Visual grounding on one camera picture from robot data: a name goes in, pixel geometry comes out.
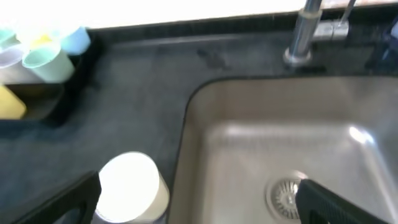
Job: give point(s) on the black tray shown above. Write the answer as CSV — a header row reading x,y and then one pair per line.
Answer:
x,y
71,102

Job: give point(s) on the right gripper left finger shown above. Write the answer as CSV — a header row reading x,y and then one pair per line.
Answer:
x,y
81,193

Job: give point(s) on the grey cup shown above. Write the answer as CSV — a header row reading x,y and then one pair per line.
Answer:
x,y
12,59

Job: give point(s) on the yellow cup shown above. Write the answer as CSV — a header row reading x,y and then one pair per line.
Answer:
x,y
11,104
40,42

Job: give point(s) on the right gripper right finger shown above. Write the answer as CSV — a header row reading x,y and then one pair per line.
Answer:
x,y
323,202

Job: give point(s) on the steel tap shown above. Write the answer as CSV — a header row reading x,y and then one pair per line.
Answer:
x,y
303,34

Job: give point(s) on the green cup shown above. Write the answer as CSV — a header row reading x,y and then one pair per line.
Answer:
x,y
7,39
53,67

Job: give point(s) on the steel sink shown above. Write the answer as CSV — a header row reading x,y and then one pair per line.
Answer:
x,y
280,140

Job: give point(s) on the blue cup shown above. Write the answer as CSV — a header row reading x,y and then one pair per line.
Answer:
x,y
76,40

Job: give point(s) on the white cup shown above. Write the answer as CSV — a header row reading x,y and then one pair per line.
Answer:
x,y
130,186

